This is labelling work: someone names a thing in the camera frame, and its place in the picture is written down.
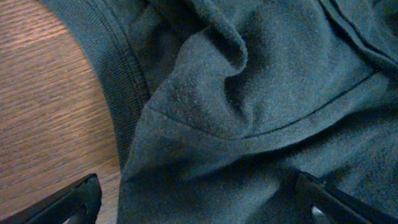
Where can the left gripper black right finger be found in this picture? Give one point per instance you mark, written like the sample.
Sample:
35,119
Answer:
322,203

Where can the dark green t-shirt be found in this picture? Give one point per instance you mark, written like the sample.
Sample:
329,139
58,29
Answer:
216,105

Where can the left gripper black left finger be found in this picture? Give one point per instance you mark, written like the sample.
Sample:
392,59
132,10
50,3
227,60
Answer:
77,203

